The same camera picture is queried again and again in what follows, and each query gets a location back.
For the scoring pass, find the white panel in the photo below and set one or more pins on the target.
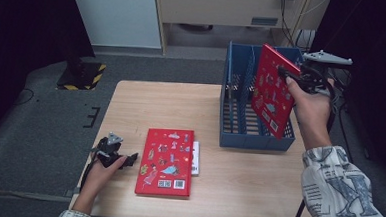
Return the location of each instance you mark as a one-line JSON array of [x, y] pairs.
[[116, 14]]

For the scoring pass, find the black stand with striped base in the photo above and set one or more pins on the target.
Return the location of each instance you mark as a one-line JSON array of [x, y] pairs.
[[80, 77]]

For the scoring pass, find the grey tape piece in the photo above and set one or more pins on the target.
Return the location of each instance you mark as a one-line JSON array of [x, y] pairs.
[[71, 193]]

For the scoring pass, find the person's left hand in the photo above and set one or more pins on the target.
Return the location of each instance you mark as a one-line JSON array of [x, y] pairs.
[[98, 178]]

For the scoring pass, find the white book with green leaf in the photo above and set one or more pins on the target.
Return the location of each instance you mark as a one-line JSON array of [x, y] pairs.
[[196, 158]]

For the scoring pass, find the beige desk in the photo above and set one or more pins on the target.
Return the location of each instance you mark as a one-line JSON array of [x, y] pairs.
[[203, 9]]

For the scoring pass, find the blue plastic file rack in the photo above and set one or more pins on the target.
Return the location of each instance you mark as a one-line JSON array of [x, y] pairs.
[[236, 141]]

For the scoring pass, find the person's right hand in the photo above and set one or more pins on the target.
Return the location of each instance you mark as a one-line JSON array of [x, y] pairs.
[[311, 111]]

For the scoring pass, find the red hardcover book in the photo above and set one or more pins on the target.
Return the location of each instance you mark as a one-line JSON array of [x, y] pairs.
[[165, 160], [271, 96]]

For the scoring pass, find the dark blue picture book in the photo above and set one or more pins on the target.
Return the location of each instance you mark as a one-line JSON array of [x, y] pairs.
[[229, 77]]

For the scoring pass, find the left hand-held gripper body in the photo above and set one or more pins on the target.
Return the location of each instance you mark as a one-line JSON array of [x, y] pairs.
[[107, 152]]

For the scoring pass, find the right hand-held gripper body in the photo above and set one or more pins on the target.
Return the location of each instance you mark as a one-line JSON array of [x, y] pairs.
[[314, 78]]

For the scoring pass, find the grey label on desk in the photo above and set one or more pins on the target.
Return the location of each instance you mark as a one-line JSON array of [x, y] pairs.
[[264, 21]]

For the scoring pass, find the black curtain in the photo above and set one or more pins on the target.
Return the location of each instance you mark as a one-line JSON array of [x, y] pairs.
[[25, 29], [378, 31]]

